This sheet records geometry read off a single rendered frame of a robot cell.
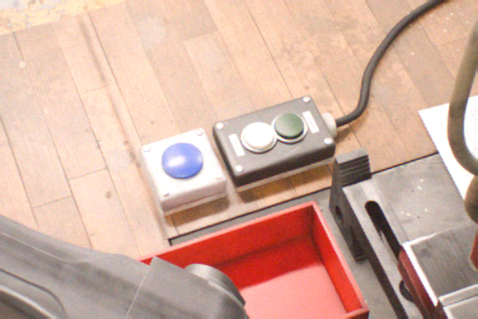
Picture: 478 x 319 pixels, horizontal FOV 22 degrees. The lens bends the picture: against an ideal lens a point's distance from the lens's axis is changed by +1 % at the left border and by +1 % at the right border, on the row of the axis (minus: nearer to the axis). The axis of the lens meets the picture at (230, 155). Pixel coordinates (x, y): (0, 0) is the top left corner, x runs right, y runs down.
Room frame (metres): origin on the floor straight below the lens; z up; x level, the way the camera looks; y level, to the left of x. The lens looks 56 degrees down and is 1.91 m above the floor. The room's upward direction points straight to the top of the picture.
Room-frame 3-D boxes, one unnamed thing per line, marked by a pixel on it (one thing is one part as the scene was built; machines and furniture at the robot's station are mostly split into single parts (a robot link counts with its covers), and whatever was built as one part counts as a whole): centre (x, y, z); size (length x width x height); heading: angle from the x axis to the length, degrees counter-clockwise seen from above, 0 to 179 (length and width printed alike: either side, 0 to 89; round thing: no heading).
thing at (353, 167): (0.59, -0.12, 0.95); 0.06 x 0.03 x 0.09; 21
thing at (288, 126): (0.68, -0.06, 0.93); 0.03 x 0.03 x 0.02
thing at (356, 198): (0.52, -0.14, 0.95); 0.15 x 0.03 x 0.10; 21
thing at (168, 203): (0.65, 0.05, 0.90); 0.07 x 0.07 x 0.06; 21
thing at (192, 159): (0.65, 0.05, 0.93); 0.04 x 0.04 x 0.02
